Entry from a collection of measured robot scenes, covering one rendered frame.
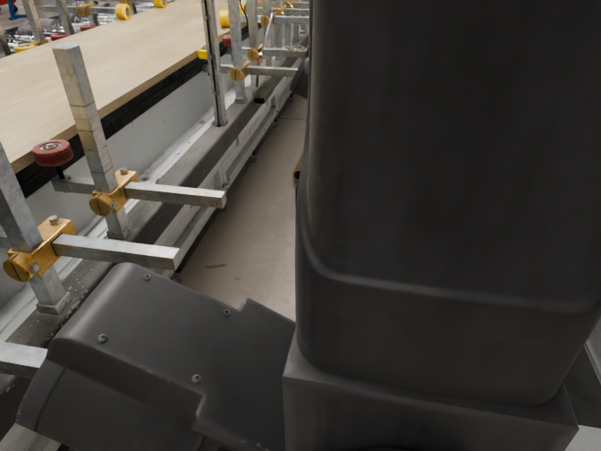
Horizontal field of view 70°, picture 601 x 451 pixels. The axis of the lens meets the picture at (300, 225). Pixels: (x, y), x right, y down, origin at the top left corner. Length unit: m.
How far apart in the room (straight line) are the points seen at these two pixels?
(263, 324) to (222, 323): 0.02
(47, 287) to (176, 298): 0.80
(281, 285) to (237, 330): 1.80
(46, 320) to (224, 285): 1.12
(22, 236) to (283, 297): 1.24
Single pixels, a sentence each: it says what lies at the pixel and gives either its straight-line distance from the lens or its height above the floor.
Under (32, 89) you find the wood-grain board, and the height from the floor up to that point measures 0.90.
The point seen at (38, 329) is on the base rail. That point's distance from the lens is 0.97.
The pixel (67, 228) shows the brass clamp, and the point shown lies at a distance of 0.95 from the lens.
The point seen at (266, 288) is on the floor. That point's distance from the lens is 1.94.
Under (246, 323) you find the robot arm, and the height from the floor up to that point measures 1.21.
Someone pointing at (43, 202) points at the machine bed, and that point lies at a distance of 1.25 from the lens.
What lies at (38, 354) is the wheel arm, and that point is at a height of 0.85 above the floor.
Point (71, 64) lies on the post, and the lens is 0.97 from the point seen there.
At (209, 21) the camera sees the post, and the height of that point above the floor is 1.07.
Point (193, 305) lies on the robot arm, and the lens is 0.16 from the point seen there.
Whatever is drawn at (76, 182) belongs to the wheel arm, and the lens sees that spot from 1.17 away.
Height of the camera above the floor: 1.33
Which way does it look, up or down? 35 degrees down
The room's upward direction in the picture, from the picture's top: straight up
